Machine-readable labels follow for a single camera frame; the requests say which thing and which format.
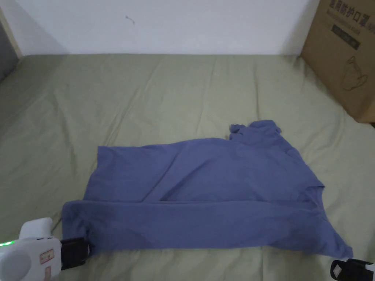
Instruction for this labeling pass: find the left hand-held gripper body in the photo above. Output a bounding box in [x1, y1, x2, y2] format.
[0, 217, 90, 281]

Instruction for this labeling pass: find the blue shirt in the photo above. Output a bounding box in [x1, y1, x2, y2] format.
[62, 119, 354, 258]

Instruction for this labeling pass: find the bed with pale green sheet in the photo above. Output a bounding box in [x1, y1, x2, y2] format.
[0, 53, 375, 281]

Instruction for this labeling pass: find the brown cardboard carton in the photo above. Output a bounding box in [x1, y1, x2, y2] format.
[300, 0, 375, 124]

